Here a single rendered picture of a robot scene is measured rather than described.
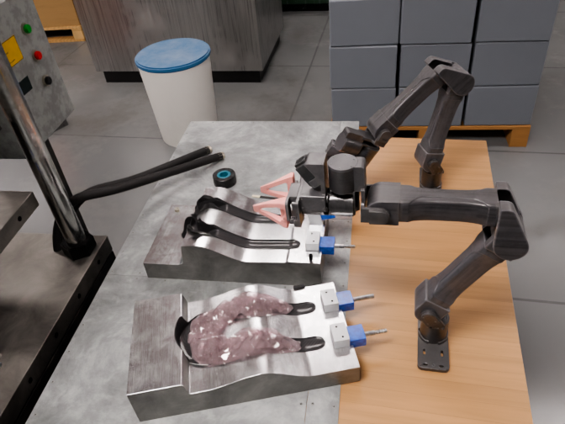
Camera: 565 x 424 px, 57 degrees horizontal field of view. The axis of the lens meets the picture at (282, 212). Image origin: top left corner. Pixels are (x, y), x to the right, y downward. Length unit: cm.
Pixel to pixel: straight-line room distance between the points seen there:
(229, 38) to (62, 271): 286
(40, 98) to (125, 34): 281
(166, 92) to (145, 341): 236
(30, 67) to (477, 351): 145
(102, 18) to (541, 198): 340
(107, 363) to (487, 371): 90
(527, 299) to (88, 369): 188
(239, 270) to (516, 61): 228
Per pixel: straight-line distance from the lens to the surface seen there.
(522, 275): 269
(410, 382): 127
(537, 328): 250
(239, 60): 428
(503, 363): 134
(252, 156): 195
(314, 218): 147
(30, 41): 177
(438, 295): 120
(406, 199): 102
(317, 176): 100
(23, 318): 164
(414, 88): 154
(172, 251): 152
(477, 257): 112
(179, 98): 344
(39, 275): 174
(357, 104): 329
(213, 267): 145
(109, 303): 153
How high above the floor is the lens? 186
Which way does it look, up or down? 39 degrees down
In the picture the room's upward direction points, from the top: 6 degrees counter-clockwise
